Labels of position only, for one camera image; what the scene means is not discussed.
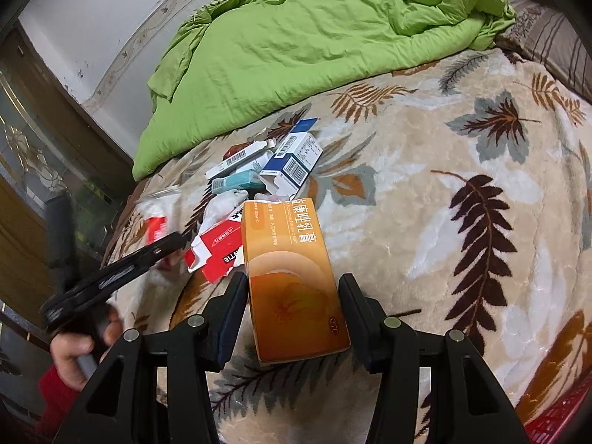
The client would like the crumpled white paper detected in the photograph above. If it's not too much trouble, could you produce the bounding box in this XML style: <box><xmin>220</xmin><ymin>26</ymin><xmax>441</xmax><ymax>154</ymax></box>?
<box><xmin>198</xmin><ymin>188</ymin><xmax>249</xmax><ymax>242</ymax></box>

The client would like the teal tissue packet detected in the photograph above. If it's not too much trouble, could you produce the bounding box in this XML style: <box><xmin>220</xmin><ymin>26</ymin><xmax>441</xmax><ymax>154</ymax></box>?
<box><xmin>211</xmin><ymin>169</ymin><xmax>266</xmax><ymax>194</ymax></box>

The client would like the person's left forearm red sleeve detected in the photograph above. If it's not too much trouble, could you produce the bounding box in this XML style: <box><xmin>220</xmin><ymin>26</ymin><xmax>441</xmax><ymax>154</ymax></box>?
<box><xmin>38</xmin><ymin>364</ymin><xmax>83</xmax><ymax>428</ymax></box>

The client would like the orange cardboard box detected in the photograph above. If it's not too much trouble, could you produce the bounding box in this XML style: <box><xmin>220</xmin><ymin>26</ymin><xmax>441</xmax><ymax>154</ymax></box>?
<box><xmin>241</xmin><ymin>198</ymin><xmax>352</xmax><ymax>365</ymax></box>

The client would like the wooden wardrobe with glass door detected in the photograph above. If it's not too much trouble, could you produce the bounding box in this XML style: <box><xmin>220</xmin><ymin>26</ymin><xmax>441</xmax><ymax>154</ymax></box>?
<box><xmin>0</xmin><ymin>22</ymin><xmax>136</xmax><ymax>382</ymax></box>

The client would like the leaf printed blanket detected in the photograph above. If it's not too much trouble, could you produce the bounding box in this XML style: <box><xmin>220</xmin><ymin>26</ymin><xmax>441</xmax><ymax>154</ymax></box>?
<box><xmin>101</xmin><ymin>46</ymin><xmax>592</xmax><ymax>444</ymax></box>

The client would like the white and red plastic bag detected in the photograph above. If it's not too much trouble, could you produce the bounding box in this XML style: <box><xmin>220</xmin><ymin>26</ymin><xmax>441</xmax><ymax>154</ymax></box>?
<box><xmin>133</xmin><ymin>184</ymin><xmax>186</xmax><ymax>270</ymax></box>

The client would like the green quilt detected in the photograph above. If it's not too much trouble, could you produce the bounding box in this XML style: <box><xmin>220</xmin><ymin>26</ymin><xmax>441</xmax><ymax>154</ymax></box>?
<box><xmin>132</xmin><ymin>0</ymin><xmax>517</xmax><ymax>182</ymax></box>

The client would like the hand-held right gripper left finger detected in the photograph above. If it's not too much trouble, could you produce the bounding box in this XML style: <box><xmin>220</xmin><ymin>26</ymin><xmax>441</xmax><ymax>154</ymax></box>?
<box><xmin>55</xmin><ymin>270</ymin><xmax>251</xmax><ymax>444</ymax></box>

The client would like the blue and white box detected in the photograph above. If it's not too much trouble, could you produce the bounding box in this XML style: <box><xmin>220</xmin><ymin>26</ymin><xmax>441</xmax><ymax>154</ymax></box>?
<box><xmin>258</xmin><ymin>117</ymin><xmax>324</xmax><ymax>195</ymax></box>

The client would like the person's left hand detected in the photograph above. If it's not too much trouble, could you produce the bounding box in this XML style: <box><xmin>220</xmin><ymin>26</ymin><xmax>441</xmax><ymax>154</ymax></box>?
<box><xmin>49</xmin><ymin>304</ymin><xmax>124</xmax><ymax>387</ymax></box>

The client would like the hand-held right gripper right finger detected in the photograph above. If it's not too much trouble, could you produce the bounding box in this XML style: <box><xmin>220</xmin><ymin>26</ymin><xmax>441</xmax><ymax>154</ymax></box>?
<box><xmin>337</xmin><ymin>274</ymin><xmax>531</xmax><ymax>444</ymax></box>

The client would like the striped brown pillow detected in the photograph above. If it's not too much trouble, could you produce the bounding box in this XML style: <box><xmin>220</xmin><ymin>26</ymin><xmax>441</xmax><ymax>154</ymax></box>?
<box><xmin>496</xmin><ymin>0</ymin><xmax>592</xmax><ymax>102</ymax></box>

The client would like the torn red and white box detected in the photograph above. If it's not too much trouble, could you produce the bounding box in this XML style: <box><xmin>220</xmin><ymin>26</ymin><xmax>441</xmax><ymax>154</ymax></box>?
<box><xmin>184</xmin><ymin>221</ymin><xmax>246</xmax><ymax>284</ymax></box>

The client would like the long white box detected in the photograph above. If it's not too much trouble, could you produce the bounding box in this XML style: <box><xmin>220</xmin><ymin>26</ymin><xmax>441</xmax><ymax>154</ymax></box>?
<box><xmin>204</xmin><ymin>141</ymin><xmax>275</xmax><ymax>181</ymax></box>

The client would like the white bed headboard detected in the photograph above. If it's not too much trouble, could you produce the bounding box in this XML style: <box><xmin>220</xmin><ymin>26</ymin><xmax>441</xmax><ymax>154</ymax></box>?
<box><xmin>18</xmin><ymin>0</ymin><xmax>278</xmax><ymax>118</ymax></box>

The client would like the red plastic basket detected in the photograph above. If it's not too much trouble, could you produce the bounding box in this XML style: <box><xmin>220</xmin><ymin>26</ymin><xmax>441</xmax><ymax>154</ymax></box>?
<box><xmin>527</xmin><ymin>386</ymin><xmax>589</xmax><ymax>444</ymax></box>

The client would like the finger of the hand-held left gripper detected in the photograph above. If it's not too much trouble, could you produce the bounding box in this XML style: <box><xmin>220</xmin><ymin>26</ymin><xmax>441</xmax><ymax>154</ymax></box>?
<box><xmin>40</xmin><ymin>233</ymin><xmax>189</xmax><ymax>332</ymax></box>

